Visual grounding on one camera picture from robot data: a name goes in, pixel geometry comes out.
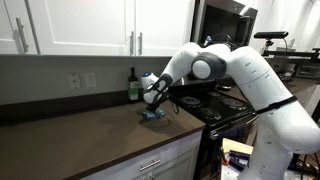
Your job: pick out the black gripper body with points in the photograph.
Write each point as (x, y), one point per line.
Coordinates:
(155, 106)

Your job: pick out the blue cloth towel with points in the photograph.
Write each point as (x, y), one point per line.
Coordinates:
(154, 115)

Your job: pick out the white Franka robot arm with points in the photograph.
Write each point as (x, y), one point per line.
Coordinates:
(273, 110)

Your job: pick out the metal robot base platform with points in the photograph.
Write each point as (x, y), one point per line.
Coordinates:
(235, 150)

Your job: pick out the white base cabinet unit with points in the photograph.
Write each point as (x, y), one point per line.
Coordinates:
(166, 160)

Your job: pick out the dark green glass bottle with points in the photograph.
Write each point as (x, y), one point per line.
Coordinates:
(133, 88)

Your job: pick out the black electric stove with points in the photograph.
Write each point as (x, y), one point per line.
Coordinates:
(213, 106)

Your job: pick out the wide white upper cabinet door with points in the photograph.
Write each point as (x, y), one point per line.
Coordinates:
(80, 23)

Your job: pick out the stainless black microwave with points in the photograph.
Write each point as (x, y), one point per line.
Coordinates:
(230, 20)

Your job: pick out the narrow white upper cabinet door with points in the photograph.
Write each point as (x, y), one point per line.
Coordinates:
(10, 20)

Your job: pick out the white wall outlet plate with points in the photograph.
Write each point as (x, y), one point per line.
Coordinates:
(90, 80)

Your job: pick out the white wall switch plate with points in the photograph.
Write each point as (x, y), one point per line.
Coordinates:
(74, 81)

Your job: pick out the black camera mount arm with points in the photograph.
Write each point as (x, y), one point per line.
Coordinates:
(268, 45)

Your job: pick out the black stereo camera bar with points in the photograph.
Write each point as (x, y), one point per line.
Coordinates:
(270, 34)

